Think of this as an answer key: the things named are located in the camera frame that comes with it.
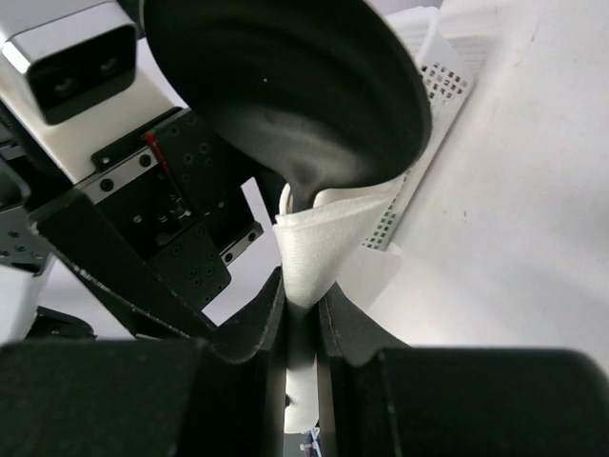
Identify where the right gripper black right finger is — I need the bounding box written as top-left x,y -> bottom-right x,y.
317,287 -> 608,456

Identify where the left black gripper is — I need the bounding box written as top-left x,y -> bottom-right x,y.
28,108 -> 263,339

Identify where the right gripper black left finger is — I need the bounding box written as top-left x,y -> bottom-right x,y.
1,270 -> 285,456

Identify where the white paper napkin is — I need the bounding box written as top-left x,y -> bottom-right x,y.
273,177 -> 403,434

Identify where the black slotted spoon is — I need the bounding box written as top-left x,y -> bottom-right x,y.
142,1 -> 432,211

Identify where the white perforated basket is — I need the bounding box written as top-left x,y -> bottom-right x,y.
361,4 -> 477,251

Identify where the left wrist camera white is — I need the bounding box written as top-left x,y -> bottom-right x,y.
1,1 -> 175,183

